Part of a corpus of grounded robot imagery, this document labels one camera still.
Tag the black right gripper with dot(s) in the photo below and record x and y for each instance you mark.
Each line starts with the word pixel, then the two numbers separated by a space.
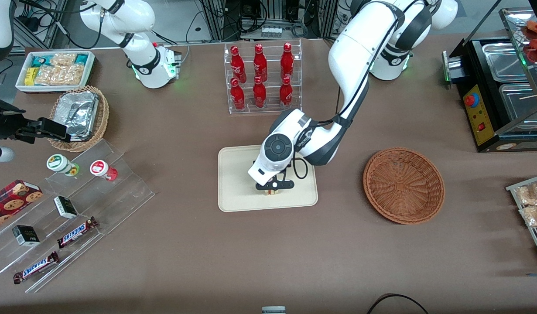
pixel 6 124

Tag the black food warmer cabinet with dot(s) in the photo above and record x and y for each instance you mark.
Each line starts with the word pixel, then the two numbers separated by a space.
pixel 480 117

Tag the yellow snack packet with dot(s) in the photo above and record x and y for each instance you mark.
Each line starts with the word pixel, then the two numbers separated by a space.
pixel 30 76

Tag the teal snack packet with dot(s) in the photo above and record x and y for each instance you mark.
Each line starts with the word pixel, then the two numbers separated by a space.
pixel 82 58
pixel 39 59

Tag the triangular sandwich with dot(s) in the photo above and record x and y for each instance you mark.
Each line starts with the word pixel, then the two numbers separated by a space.
pixel 271 192

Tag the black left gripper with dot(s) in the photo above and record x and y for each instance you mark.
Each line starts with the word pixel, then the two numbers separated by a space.
pixel 289 164

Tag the green lid white cup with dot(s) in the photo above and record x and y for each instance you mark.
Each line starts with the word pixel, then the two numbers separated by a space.
pixel 58 162

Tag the red cola bottle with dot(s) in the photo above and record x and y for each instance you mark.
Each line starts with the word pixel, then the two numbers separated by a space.
pixel 237 65
pixel 287 61
pixel 259 95
pixel 260 63
pixel 237 97
pixel 286 95

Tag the white rectangular snack bin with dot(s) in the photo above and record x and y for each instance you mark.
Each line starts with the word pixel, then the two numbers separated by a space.
pixel 20 83

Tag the beige plastic tray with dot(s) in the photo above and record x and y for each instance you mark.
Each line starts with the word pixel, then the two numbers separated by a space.
pixel 235 183

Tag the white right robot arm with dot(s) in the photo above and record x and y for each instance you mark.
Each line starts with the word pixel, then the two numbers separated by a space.
pixel 144 61

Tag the white power strip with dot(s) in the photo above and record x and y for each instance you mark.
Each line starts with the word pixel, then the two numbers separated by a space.
pixel 271 32

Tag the brown round wicker basket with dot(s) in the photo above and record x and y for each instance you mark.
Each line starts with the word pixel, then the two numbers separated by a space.
pixel 403 185

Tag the clear bag of fried snacks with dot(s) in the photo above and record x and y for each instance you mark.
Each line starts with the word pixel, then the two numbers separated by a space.
pixel 534 216
pixel 530 194

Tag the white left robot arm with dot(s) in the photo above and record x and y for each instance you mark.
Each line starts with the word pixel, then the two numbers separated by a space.
pixel 351 48

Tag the clear acrylic bottle rack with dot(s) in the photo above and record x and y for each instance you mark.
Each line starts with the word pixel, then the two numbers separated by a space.
pixel 272 111

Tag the aluminium frame rack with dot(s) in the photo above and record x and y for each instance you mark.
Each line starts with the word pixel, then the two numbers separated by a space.
pixel 216 17

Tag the Snickers chocolate bar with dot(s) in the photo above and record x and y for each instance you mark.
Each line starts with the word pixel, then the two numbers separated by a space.
pixel 36 267
pixel 76 232

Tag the large clear cracker bag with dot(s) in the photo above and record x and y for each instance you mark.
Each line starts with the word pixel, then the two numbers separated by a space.
pixel 59 75

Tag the clear acrylic stepped shelf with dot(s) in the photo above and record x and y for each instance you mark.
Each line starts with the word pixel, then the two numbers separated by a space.
pixel 120 192

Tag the grey device edge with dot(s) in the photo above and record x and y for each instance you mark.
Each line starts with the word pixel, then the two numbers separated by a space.
pixel 273 310

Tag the red cookie box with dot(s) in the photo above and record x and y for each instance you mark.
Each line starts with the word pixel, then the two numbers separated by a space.
pixel 11 203

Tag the tan wicker basket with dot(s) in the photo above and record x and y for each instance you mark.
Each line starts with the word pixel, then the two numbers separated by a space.
pixel 103 117

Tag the small clear cracker bag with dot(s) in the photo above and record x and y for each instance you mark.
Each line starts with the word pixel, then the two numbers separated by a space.
pixel 63 59

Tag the small black box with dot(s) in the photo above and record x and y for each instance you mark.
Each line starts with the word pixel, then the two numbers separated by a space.
pixel 66 207
pixel 26 235

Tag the red lid white cup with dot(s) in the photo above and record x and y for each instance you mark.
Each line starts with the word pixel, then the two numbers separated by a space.
pixel 99 168

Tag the silver foil container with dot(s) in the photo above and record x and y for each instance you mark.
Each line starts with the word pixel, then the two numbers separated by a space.
pixel 78 113

